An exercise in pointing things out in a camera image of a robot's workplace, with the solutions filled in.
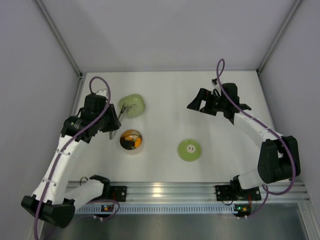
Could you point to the green food tray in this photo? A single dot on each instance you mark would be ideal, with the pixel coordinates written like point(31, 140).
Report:
point(136, 99)

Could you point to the left aluminium frame post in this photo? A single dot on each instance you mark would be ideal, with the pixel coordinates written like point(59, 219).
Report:
point(58, 36)

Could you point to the orange food piece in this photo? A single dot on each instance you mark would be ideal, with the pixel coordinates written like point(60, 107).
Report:
point(137, 143)

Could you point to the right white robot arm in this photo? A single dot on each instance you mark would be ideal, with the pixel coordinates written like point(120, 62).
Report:
point(279, 155)

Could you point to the metal serving tongs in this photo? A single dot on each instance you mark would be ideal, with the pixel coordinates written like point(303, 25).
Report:
point(127, 111)

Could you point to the steel lunch box bowl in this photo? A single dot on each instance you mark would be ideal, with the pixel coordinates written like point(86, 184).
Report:
point(126, 135)

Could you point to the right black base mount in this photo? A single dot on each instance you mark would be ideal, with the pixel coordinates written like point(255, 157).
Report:
point(225, 193)

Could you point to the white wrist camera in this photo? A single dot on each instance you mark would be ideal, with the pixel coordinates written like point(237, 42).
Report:
point(103, 92)
point(216, 85)

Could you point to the right aluminium frame post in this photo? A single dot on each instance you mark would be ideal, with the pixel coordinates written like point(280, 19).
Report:
point(287, 20)

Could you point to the beige food piece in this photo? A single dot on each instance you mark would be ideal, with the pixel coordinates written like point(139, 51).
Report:
point(133, 137)

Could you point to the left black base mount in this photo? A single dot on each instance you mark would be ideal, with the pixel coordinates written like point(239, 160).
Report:
point(117, 193)

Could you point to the aluminium frame post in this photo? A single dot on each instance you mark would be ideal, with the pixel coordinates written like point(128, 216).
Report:
point(58, 36)
point(287, 20)

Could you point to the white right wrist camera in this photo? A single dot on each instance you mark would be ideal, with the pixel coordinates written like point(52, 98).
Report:
point(216, 85)

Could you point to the aluminium mounting rail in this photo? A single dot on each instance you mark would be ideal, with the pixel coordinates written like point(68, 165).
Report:
point(195, 193)

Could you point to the green round lid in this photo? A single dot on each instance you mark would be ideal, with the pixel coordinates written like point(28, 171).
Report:
point(189, 150)

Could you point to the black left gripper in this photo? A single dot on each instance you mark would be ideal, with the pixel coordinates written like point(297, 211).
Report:
point(113, 120)

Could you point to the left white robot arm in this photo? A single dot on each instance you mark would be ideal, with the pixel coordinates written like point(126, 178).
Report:
point(50, 202)

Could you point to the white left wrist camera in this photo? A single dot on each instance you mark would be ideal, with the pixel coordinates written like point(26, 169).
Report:
point(103, 92)

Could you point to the black round food piece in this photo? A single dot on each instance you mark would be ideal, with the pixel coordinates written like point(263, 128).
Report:
point(128, 145)

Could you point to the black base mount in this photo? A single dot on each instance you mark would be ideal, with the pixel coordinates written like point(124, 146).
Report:
point(225, 193)
point(117, 193)

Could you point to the grey slotted cable duct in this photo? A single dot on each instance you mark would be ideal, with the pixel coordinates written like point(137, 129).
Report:
point(144, 209)

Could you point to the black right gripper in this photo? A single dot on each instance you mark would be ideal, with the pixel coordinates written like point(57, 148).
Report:
point(208, 102)

